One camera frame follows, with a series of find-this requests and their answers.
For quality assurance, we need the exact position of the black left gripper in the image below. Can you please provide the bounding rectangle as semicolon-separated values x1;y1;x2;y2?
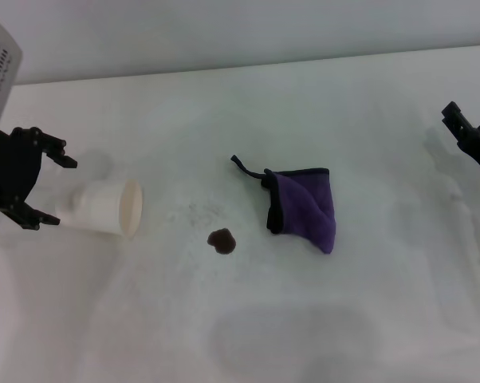
0;126;79;231

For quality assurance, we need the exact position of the white paper cup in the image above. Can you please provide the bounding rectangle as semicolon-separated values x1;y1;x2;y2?
54;177;144;241

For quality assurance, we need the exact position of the purple rag with black trim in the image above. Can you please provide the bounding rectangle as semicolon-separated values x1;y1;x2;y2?
230;154;337;255

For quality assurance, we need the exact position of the dark liquid stain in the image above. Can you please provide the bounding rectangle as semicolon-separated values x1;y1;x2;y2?
207;227;238;256

